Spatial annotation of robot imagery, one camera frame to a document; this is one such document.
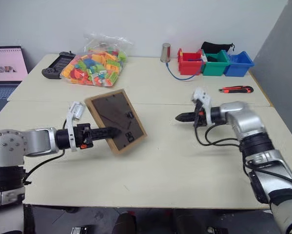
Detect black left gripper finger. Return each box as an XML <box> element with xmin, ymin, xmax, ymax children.
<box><xmin>92</xmin><ymin>126</ymin><xmax>122</xmax><ymax>135</ymax></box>
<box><xmin>92</xmin><ymin>132</ymin><xmax>122</xmax><ymax>142</ymax></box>

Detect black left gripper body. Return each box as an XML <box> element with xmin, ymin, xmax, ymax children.
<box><xmin>74</xmin><ymin>123</ymin><xmax>95</xmax><ymax>150</ymax></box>

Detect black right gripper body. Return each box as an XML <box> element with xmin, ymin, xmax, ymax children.
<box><xmin>193</xmin><ymin>100</ymin><xmax>208</xmax><ymax>128</ymax></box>

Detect wooden picture frame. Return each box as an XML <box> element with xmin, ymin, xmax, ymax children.
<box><xmin>84</xmin><ymin>89</ymin><xmax>148</xmax><ymax>156</ymax></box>

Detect red and black utility knife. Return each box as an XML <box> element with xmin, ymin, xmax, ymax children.
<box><xmin>218</xmin><ymin>85</ymin><xmax>254</xmax><ymax>94</ymax></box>

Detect red plastic bin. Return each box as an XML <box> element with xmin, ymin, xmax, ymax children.
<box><xmin>176</xmin><ymin>48</ymin><xmax>205</xmax><ymax>76</ymax></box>

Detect green plastic bin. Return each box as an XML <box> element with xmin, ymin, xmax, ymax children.
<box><xmin>200</xmin><ymin>49</ymin><xmax>231</xmax><ymax>77</ymax></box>

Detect blue plastic bin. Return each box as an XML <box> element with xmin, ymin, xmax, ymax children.
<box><xmin>223</xmin><ymin>51</ymin><xmax>255</xmax><ymax>78</ymax></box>

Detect plastic bag of colourful blocks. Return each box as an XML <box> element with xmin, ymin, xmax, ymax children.
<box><xmin>59</xmin><ymin>32</ymin><xmax>135</xmax><ymax>88</ymax></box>

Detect silver metal can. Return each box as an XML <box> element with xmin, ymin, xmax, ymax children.
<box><xmin>160</xmin><ymin>42</ymin><xmax>172</xmax><ymax>62</ymax></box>

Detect black handheld game controller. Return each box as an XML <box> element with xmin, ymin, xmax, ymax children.
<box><xmin>41</xmin><ymin>51</ymin><xmax>78</xmax><ymax>80</ymax></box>

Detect dark rounded shape under table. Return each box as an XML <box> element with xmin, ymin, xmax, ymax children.
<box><xmin>112</xmin><ymin>211</ymin><xmax>137</xmax><ymax>234</ymax></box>

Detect black table leg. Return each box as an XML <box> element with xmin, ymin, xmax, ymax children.
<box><xmin>23</xmin><ymin>204</ymin><xmax>35</xmax><ymax>234</ymax></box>

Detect open laptop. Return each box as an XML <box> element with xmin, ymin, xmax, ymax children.
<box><xmin>0</xmin><ymin>46</ymin><xmax>29</xmax><ymax>116</ymax></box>

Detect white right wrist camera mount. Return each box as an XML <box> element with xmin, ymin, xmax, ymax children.
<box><xmin>191</xmin><ymin>87</ymin><xmax>214</xmax><ymax>124</ymax></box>

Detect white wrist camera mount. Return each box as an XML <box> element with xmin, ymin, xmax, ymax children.
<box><xmin>191</xmin><ymin>87</ymin><xmax>214</xmax><ymax>124</ymax></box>
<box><xmin>63</xmin><ymin>101</ymin><xmax>87</xmax><ymax>152</ymax></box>

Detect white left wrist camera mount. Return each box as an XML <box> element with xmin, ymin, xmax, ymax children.
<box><xmin>63</xmin><ymin>101</ymin><xmax>87</xmax><ymax>152</ymax></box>

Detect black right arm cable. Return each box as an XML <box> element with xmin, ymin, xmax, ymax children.
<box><xmin>194</xmin><ymin>121</ymin><xmax>242</xmax><ymax>147</ymax></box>

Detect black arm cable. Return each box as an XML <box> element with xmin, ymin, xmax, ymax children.
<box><xmin>194</xmin><ymin>121</ymin><xmax>242</xmax><ymax>147</ymax></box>
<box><xmin>23</xmin><ymin>149</ymin><xmax>66</xmax><ymax>186</ymax></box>

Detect blue cable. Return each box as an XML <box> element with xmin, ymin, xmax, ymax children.
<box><xmin>165</xmin><ymin>58</ymin><xmax>205</xmax><ymax>81</ymax></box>

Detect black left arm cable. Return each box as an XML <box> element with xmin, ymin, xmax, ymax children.
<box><xmin>23</xmin><ymin>149</ymin><xmax>66</xmax><ymax>186</ymax></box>

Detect black drawstring pouch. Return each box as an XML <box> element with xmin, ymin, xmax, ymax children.
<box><xmin>200</xmin><ymin>41</ymin><xmax>235</xmax><ymax>55</ymax></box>

